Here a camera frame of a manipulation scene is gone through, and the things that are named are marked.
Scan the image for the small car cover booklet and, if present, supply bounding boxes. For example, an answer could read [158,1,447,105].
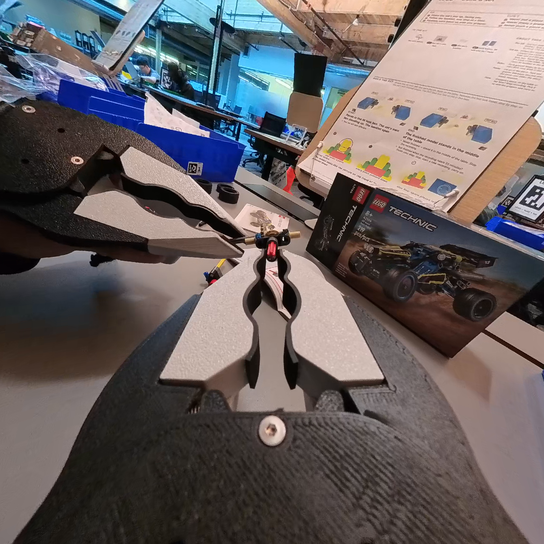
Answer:
[234,203,292,239]

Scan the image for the cardboard sign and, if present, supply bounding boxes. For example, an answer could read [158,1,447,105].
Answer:
[286,92,325,134]

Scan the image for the blue plastic bin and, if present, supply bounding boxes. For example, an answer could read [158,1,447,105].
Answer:
[486,215,544,241]
[56,78,148,125]
[135,120,248,184]

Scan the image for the open instruction booklet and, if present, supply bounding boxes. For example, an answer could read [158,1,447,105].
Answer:
[263,267,295,320]

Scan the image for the tilted display board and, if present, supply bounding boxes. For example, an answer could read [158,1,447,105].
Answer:
[90,0,165,71]

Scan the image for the white papers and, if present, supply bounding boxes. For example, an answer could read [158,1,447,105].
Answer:
[144,93,212,139]

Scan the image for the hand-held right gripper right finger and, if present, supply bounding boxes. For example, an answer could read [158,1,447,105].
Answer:
[280,249,386,394]

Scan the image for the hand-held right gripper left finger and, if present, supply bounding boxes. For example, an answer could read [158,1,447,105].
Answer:
[159,248,262,401]

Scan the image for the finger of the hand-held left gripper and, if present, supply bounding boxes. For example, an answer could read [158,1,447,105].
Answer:
[118,146,248,239]
[73,189,245,260]

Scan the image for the grey beam yellow axle assembly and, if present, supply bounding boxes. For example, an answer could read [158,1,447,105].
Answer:
[203,256,229,288]

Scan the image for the clear plastic bag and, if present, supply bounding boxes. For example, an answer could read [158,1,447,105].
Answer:
[0,52,108,103]

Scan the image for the long wooden table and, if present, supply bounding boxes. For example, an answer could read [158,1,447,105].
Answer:
[243,127,307,159]

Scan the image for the lego set box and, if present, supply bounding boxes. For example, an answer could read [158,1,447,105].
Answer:
[305,172,544,358]

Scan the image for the instruction poster board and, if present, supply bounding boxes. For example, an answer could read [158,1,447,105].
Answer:
[294,0,544,224]

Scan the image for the tan gear red axle assembly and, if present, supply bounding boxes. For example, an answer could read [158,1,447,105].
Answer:
[231,224,302,262]

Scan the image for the black square panel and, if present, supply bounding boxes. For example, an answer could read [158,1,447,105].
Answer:
[292,51,329,99]

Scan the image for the black white marker sign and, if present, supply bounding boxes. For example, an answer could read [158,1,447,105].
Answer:
[505,173,544,233]

